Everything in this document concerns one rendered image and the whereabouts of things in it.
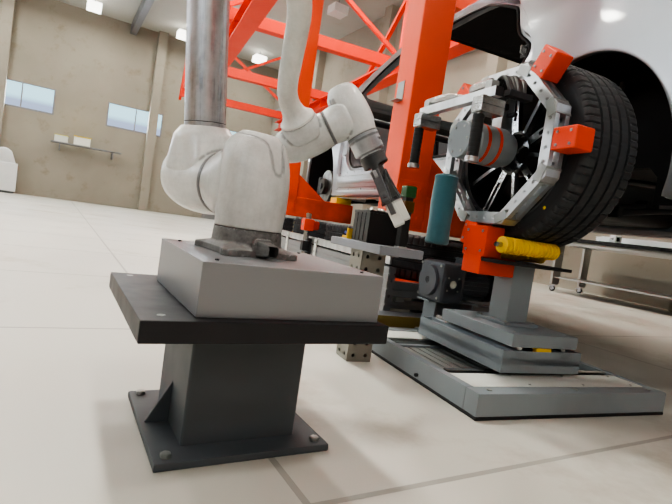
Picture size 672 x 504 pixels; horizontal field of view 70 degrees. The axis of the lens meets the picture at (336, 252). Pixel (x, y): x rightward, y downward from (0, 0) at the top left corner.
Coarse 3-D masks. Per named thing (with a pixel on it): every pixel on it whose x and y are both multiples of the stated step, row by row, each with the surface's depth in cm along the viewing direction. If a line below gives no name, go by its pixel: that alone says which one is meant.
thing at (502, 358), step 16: (432, 320) 197; (432, 336) 195; (448, 336) 186; (464, 336) 177; (480, 336) 178; (464, 352) 176; (480, 352) 168; (496, 352) 161; (512, 352) 160; (528, 352) 163; (544, 352) 166; (560, 352) 169; (576, 352) 174; (496, 368) 160; (512, 368) 161; (528, 368) 164; (544, 368) 166; (560, 368) 169; (576, 368) 172
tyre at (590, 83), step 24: (576, 72) 154; (576, 96) 151; (600, 96) 151; (624, 96) 158; (576, 120) 150; (600, 120) 148; (624, 120) 152; (600, 144) 148; (624, 144) 151; (576, 168) 148; (600, 168) 149; (624, 168) 153; (552, 192) 155; (576, 192) 150; (600, 192) 153; (528, 216) 163; (552, 216) 155; (576, 216) 158; (600, 216) 160; (552, 240) 169; (576, 240) 170
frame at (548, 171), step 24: (504, 72) 170; (528, 72) 159; (552, 96) 149; (456, 120) 193; (552, 120) 148; (456, 168) 197; (552, 168) 148; (528, 192) 153; (480, 216) 173; (504, 216) 162
